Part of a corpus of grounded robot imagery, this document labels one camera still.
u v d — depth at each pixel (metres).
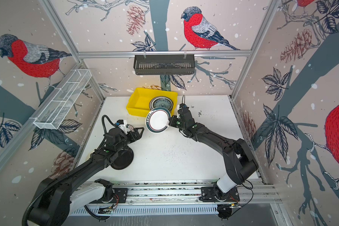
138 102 1.15
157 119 0.92
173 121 0.76
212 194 0.73
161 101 1.14
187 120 0.66
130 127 0.75
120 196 0.73
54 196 0.40
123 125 0.77
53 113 0.72
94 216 0.68
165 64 1.06
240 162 0.44
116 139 0.65
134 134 0.76
